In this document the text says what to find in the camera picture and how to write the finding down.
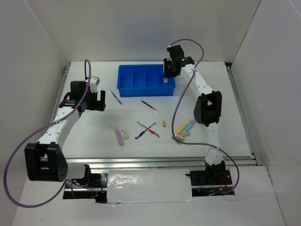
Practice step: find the blue pen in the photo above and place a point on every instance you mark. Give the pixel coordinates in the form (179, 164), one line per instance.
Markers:
(111, 91)

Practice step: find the blue pen crossed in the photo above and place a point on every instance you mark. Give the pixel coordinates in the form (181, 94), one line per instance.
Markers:
(144, 131)

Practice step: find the red pen upper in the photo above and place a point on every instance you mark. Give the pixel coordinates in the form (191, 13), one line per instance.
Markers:
(153, 108)

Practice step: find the red pen crossed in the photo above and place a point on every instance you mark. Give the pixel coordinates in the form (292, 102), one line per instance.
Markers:
(151, 131)

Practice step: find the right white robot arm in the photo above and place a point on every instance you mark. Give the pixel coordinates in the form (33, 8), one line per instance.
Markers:
(208, 107)

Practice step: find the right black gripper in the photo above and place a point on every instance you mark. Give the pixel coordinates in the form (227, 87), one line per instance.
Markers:
(166, 73)

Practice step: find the aluminium frame rail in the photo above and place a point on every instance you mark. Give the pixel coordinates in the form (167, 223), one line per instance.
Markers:
(141, 163)

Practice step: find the yellow highlighter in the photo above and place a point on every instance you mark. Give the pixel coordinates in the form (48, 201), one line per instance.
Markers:
(182, 127)

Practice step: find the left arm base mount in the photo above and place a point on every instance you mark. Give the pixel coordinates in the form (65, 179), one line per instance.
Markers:
(94, 187)

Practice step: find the white red eraser pack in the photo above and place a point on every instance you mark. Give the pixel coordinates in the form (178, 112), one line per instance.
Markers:
(124, 134)

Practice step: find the white foil cover sheet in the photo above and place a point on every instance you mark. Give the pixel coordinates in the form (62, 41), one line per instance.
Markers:
(149, 185)

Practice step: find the grey white eraser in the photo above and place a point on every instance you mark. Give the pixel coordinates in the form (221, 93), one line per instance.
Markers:
(185, 134)

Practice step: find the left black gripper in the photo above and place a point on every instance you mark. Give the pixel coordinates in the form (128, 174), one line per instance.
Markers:
(98, 105)

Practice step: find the blue highlighter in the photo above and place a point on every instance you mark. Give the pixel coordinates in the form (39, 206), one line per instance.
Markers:
(190, 125)

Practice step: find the blue compartment tray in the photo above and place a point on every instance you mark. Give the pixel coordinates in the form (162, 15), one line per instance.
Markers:
(143, 81)

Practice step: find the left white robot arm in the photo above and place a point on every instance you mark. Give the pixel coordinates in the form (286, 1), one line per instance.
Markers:
(45, 160)

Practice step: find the purple highlighter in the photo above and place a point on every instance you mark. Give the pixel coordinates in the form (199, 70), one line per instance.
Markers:
(119, 137)

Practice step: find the pink eraser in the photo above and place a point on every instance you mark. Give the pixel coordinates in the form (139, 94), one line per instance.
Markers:
(179, 137)

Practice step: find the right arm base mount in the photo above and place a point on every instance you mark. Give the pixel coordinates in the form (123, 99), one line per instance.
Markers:
(202, 185)

